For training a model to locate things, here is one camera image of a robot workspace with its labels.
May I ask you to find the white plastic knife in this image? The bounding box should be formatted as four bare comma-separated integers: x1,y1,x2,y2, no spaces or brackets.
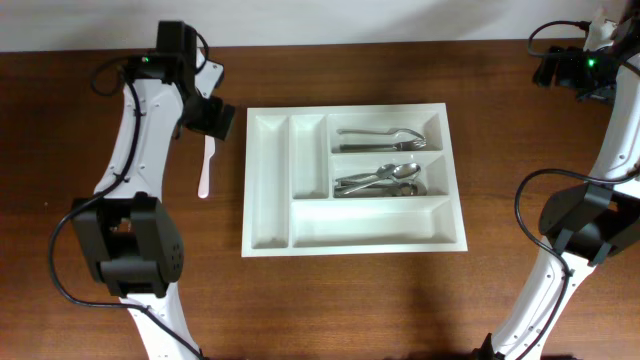
197,136,216,199

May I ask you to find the small metal spoon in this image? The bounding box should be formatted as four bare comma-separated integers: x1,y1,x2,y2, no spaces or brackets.
335,163,396,183
334,182,400,197

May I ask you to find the metal fork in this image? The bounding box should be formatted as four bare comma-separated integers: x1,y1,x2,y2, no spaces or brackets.
336,128,426,141
339,140,427,152

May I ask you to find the large metal spoon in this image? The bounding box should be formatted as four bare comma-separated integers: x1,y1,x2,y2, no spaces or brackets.
359,163,421,185
334,181,427,198

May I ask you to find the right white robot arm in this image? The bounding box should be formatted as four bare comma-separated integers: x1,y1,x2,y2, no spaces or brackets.
470,0,639,359

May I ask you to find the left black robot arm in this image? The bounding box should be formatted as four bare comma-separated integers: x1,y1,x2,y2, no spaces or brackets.
62,20,235,359

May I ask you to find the white plastic cutlery tray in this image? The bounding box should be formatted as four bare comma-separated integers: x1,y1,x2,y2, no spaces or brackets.
242,103,467,257

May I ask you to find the right black cable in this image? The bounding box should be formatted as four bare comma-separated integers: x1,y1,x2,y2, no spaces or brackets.
513,19,640,360

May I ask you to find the black cable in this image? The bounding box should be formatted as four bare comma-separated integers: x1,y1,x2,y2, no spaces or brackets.
47,32,211,360
513,19,640,360

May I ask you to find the left black cable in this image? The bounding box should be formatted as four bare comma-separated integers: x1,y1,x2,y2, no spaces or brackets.
47,32,211,360

